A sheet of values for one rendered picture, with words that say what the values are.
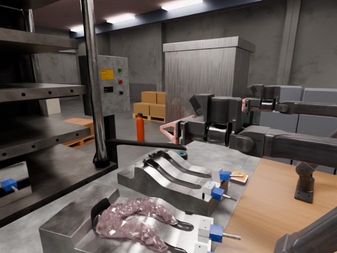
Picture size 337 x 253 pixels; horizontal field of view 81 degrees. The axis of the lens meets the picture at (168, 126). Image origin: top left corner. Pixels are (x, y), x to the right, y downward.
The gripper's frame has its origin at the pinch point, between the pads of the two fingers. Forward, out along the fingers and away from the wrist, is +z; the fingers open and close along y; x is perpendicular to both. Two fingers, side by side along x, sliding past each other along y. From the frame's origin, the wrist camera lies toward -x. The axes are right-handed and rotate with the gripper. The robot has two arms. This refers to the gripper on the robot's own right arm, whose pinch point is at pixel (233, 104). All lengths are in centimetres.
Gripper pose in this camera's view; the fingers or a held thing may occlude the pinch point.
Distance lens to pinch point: 115.1
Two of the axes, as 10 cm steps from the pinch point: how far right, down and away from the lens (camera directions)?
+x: 0.3, 9.7, 2.4
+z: -8.0, -1.2, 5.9
